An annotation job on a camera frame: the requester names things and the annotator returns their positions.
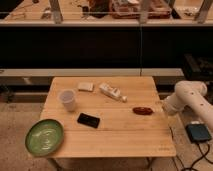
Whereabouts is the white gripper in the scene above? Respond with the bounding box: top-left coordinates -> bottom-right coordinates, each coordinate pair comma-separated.
162,94 -> 182,115

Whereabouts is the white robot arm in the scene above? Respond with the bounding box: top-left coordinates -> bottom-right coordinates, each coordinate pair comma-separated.
162,81 -> 213,131

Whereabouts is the green ceramic plate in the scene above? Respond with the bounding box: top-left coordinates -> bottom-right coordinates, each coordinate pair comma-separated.
25,119 -> 64,157

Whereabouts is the black foot pedal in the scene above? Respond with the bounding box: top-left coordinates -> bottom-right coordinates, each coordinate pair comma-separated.
185,124 -> 212,143

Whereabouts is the black equipment box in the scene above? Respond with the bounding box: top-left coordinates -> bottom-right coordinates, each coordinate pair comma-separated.
182,54 -> 213,81

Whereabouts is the white lying bottle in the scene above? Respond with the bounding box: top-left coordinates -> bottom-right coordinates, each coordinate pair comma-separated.
99,83 -> 127,103

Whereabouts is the wooden folding table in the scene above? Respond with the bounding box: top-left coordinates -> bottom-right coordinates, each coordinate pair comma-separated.
41,77 -> 176,158

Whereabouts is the black rectangular phone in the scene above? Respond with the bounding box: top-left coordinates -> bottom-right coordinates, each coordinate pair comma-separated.
77,113 -> 100,128

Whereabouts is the beige sponge block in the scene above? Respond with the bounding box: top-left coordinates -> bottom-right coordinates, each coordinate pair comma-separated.
78,82 -> 94,92

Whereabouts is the red tray on shelf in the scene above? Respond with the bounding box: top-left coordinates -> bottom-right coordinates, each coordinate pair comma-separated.
109,0 -> 171,19

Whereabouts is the black floor cable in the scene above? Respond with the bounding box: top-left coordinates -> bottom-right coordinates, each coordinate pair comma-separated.
172,142 -> 213,171

